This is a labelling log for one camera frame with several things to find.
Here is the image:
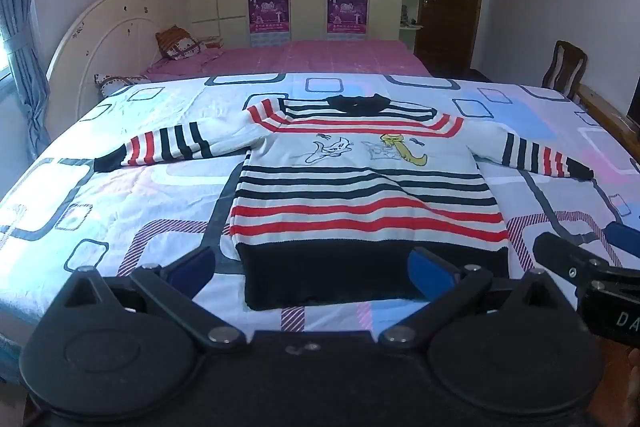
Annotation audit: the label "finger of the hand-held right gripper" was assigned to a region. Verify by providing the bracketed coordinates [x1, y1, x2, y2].
[602, 221, 640, 268]
[532, 232, 608, 288]

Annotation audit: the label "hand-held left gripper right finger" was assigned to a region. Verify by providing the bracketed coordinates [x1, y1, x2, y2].
[378, 247, 581, 350]

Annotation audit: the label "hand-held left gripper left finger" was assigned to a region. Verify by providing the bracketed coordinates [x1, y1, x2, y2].
[52, 247, 247, 353]

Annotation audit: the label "striped knit sweater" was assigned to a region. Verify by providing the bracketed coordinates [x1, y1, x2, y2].
[94, 93, 596, 312]

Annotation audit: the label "printed blanket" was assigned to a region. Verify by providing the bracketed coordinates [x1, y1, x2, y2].
[0, 74, 640, 358]

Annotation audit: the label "dark screen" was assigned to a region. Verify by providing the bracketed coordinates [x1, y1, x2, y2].
[626, 77, 640, 130]

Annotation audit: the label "wooden chair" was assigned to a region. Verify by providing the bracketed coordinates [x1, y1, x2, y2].
[541, 40, 588, 100]

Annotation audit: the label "white brown printed pillow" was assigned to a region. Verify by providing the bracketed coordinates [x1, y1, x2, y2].
[95, 73, 151, 96]

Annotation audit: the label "orange patterned pillow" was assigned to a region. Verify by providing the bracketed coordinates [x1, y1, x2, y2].
[155, 25, 203, 60]

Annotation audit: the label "pink bed sheet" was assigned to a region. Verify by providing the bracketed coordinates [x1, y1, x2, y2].
[140, 39, 436, 82]

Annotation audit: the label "cream round headboard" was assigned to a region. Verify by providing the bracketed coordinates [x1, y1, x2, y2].
[46, 0, 173, 142]

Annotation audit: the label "blue curtain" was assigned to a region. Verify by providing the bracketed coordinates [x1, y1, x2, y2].
[0, 0, 51, 158]

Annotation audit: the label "wooden bed frame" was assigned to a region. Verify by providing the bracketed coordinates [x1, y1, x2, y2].
[577, 84, 640, 138]

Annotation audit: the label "purple wall poster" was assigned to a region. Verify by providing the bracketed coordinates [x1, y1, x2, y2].
[247, 0, 291, 48]
[326, 0, 370, 42]

